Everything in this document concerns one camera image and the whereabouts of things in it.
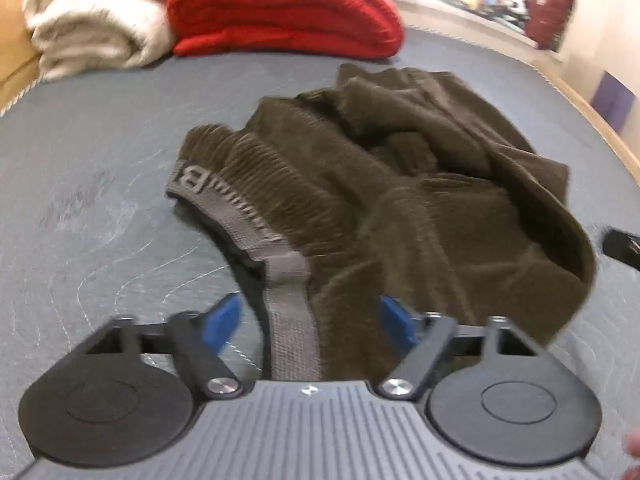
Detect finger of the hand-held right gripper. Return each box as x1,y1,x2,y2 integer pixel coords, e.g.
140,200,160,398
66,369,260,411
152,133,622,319
601,227,640,267

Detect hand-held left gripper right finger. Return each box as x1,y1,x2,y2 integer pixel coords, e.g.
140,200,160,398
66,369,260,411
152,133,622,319
377,296,543,402

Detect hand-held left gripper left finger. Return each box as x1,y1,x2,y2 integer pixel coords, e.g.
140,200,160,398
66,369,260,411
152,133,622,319
70,292,246,401

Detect brown corduroy pants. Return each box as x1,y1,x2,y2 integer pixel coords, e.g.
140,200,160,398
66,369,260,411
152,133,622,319
165,62,598,381

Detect dark red pillow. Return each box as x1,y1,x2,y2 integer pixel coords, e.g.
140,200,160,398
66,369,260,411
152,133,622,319
522,0,576,52

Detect white window ledge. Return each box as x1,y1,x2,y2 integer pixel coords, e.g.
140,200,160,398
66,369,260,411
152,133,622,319
390,0,566,78

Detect row of plush toys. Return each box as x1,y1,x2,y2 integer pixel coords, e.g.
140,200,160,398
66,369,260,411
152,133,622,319
430,0,531,26

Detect red folded quilt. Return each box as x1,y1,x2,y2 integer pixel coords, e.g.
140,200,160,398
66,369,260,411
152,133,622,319
166,0,406,61

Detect white fluffy folded blanket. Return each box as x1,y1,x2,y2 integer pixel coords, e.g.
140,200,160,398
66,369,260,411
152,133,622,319
22,0,193,81

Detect wooden headboard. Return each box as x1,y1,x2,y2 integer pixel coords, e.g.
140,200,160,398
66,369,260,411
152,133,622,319
0,0,43,108

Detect wooden bed frame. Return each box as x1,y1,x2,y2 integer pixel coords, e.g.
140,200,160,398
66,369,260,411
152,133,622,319
530,57,640,186

